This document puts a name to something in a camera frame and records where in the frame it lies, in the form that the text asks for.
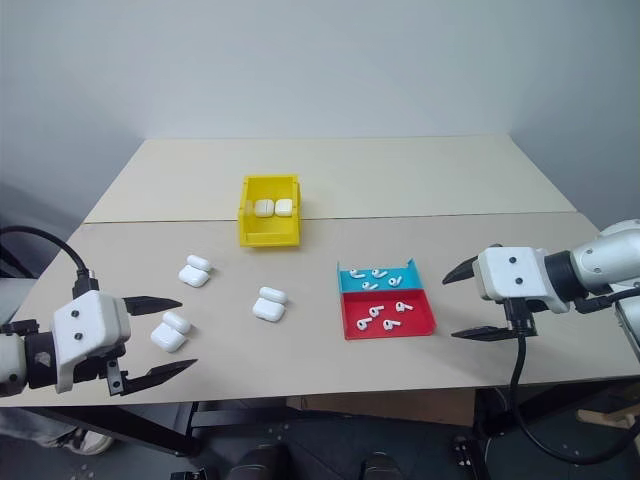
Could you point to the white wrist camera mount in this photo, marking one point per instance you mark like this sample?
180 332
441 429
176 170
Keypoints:
515 272
92 320

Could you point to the light wooden piece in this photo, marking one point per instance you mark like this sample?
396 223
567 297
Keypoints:
607 415

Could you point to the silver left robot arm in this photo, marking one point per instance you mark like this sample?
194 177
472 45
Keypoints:
11 360

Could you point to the white sneaker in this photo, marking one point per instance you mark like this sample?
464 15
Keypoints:
92 442

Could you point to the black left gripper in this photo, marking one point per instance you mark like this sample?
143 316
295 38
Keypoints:
95 367

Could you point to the yellow plastic bin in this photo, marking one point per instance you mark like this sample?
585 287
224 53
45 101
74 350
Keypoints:
270 235

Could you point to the dark rounded shape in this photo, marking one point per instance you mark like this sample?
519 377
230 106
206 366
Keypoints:
382 467
257 462

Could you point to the grey trouser leg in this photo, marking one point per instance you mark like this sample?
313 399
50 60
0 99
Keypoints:
35 427

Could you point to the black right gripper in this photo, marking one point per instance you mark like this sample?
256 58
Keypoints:
520 315

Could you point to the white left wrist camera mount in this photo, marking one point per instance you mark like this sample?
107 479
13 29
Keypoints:
92 320

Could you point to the white earbud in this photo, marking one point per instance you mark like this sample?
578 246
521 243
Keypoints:
363 323
357 273
391 324
402 305
375 311
396 280
378 272
370 285

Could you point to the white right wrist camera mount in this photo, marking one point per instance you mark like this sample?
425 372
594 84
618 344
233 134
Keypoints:
515 272

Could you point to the blue plastic tray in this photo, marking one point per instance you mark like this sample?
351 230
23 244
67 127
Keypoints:
350 285

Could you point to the black metal table frame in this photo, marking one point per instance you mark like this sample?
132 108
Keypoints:
150 435

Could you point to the red plastic tray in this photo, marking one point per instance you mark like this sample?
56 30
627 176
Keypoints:
415 325

